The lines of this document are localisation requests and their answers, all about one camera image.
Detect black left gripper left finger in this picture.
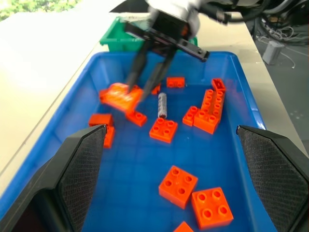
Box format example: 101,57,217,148
0,124,108,232

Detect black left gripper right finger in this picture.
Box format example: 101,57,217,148
236,125,309,232

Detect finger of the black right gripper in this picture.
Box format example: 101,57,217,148
126,42,152,92
140,47,180,102

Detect large orange building brick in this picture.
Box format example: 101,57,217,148
98,82,144,113

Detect green plastic bin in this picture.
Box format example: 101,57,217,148
99,16,198,53

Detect blue plastic bin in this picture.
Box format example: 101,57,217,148
0,50,279,232

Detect grey cylindrical battery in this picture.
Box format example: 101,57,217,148
156,92,169,119

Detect orange four-stud building brick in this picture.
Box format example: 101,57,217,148
158,165,199,210
193,110,221,135
191,187,235,230
149,117,179,144

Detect long orange building brick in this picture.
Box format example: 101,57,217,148
199,89,225,119

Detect grey power adapter box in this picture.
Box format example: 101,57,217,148
262,40,283,65

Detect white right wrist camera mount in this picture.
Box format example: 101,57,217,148
147,0,201,37

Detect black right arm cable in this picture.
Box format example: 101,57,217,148
199,0,264,26

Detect white floor cables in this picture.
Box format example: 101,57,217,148
259,18,297,70

